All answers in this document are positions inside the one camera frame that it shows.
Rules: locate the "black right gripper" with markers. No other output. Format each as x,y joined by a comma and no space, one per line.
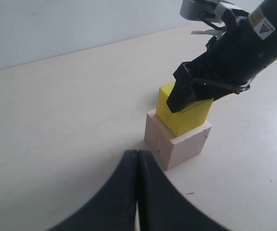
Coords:
229,64

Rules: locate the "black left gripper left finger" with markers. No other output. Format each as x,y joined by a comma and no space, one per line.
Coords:
113,207

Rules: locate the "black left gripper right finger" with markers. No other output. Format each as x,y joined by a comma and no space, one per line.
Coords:
161,207

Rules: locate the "yellow painted cube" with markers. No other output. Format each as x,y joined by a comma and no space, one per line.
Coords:
187,119

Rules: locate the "large light wooden cube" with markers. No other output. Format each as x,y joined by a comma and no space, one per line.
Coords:
170,150

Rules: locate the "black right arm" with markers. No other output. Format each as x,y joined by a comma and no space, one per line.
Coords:
242,45

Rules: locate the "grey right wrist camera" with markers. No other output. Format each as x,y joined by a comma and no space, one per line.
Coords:
212,10

